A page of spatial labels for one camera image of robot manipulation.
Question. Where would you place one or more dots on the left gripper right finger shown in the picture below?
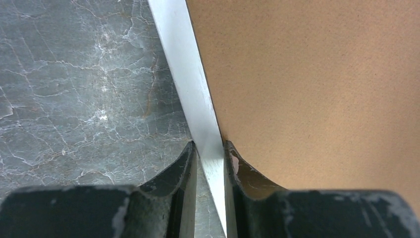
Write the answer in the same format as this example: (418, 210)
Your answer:
(256, 207)

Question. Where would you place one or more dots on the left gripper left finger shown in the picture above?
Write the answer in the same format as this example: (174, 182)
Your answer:
(163, 207)

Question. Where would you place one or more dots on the brown cardboard backing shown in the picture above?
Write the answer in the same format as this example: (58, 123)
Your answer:
(317, 93)

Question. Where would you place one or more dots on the white picture frame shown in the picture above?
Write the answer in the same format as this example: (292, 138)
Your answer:
(174, 26)

